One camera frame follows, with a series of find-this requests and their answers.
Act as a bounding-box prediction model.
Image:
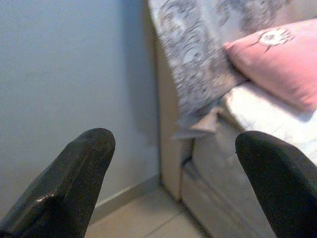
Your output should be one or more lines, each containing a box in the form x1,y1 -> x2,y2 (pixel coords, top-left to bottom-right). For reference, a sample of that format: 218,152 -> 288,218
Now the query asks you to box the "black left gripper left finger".
0,127 -> 116,238

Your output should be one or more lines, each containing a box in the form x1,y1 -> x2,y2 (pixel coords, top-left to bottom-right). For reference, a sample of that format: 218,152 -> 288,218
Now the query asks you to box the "white sheeted bed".
158,49 -> 317,238

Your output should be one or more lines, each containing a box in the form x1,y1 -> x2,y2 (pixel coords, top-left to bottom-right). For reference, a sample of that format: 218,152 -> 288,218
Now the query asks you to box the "pink plush pillow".
222,18 -> 317,112

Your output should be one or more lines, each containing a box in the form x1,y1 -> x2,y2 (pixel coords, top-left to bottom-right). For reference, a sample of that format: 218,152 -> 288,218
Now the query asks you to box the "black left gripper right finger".
234,130 -> 317,238

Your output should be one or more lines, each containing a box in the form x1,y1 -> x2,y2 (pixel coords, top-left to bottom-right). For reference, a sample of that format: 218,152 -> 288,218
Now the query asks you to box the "grey patterned pillow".
148,0 -> 317,141

